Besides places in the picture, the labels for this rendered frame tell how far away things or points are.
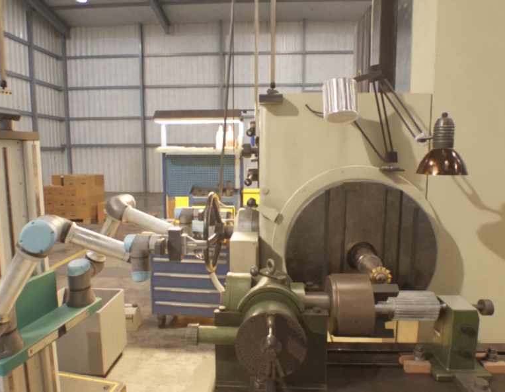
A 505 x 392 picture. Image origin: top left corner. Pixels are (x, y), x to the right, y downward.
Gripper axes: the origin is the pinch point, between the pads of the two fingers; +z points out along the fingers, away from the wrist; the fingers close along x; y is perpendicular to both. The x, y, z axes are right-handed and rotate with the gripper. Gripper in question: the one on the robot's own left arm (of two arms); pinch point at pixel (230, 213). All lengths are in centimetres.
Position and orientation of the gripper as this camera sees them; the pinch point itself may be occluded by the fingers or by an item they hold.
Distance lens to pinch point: 196.0
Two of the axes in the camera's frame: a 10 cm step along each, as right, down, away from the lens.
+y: 0.5, -1.2, 9.9
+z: 10.0, 0.1, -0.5
